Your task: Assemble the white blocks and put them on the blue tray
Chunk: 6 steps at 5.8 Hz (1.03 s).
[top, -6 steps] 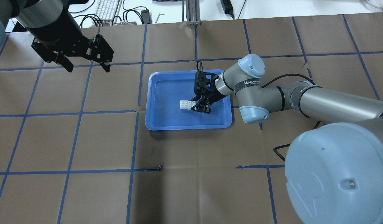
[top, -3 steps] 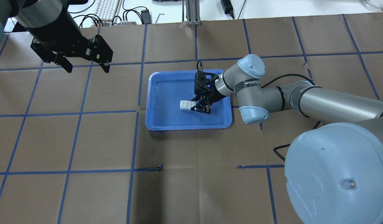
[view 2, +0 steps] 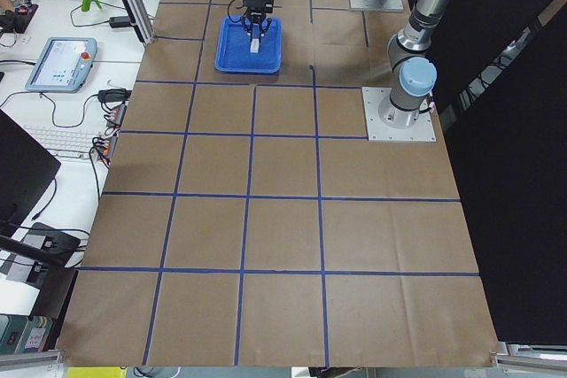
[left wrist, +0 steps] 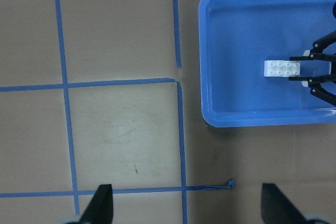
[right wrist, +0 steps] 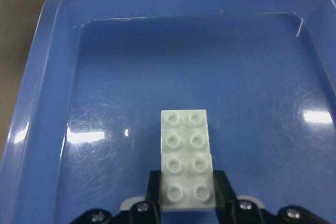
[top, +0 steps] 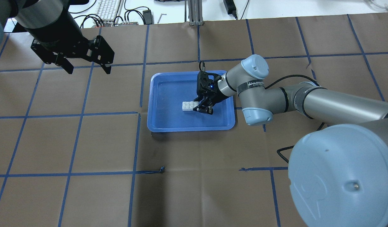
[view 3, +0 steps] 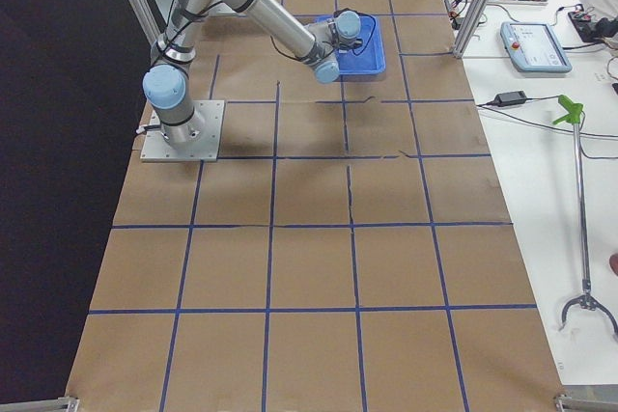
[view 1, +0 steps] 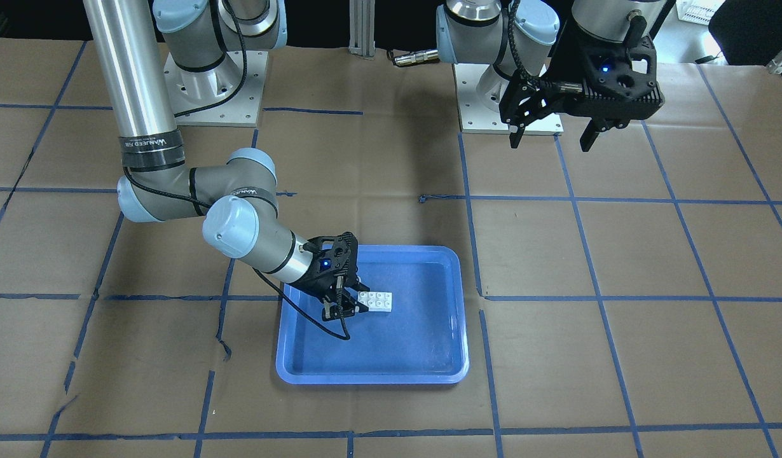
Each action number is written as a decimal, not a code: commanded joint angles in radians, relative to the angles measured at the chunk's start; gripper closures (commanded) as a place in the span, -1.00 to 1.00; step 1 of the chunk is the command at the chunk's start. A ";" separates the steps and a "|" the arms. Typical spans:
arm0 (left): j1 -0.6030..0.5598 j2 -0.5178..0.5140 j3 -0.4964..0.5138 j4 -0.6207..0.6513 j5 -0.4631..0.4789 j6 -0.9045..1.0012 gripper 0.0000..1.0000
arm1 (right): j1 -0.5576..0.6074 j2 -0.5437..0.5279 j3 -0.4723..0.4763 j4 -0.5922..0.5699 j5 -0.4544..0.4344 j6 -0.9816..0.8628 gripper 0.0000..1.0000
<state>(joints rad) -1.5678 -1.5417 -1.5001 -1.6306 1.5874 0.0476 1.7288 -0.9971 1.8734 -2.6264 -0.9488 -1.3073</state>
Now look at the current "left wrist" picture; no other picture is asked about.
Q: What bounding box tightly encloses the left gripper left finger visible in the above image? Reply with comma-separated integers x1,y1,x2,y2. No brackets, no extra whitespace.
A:
79,184,113,224

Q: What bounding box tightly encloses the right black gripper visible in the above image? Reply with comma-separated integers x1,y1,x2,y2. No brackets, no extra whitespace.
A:
288,31,335,106

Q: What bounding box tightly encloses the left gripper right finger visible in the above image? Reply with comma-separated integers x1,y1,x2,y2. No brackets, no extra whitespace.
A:
261,183,307,223

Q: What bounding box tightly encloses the white block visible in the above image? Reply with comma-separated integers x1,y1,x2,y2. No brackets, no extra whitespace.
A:
283,61,301,77
264,60,284,77

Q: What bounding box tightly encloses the blue plastic tray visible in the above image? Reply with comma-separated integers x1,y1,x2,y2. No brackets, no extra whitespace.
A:
198,0,335,127

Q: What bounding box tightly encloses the brown paper table cover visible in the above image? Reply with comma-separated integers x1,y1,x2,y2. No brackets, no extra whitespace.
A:
1,0,335,223

